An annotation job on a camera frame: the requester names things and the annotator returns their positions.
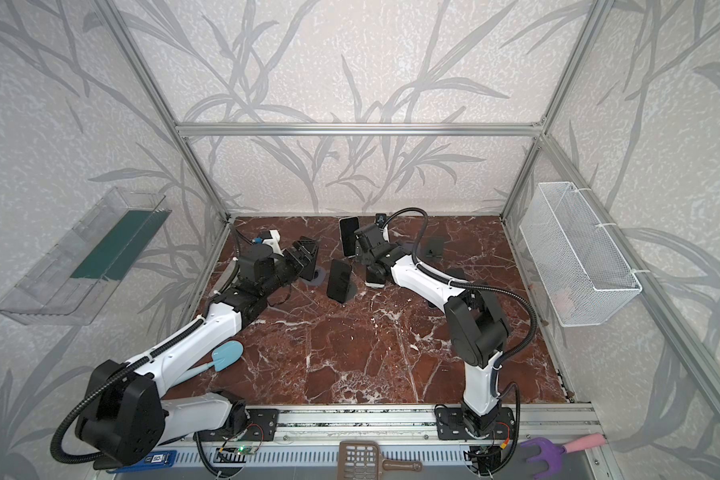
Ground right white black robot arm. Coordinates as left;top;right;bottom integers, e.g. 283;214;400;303
352;207;539;439

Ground white wire mesh basket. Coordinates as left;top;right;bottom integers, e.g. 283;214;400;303
520;182;642;327

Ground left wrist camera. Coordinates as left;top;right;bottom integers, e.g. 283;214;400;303
252;229;282;255

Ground dark grey front stand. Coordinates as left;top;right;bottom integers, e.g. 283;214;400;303
424;236;446;260

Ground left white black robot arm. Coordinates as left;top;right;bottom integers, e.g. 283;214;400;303
50;237;319;467

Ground clear plastic wall bin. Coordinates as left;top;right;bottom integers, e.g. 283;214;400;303
0;187;171;326

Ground teal-edged phone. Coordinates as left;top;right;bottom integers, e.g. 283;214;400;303
365;264;388;289

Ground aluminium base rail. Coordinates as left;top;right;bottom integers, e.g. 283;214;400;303
88;404;602;479

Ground purple pink toy rake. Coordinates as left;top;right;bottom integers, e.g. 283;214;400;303
519;434;607;480

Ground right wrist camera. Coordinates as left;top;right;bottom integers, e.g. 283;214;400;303
375;213;388;229

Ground light blue plastic trowel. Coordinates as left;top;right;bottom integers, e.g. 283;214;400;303
173;340;244;386

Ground blue black tool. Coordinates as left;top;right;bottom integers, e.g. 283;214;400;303
108;450;177;474

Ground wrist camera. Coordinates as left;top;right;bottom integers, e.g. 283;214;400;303
252;229;282;255
375;213;388;229

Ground white-edged phone at back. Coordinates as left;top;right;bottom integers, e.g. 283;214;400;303
339;217;360;258

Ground black phone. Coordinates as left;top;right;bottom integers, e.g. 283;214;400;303
297;236;319;282
327;259;352;304

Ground brown plastic scoop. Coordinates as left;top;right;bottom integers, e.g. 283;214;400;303
337;440;423;480

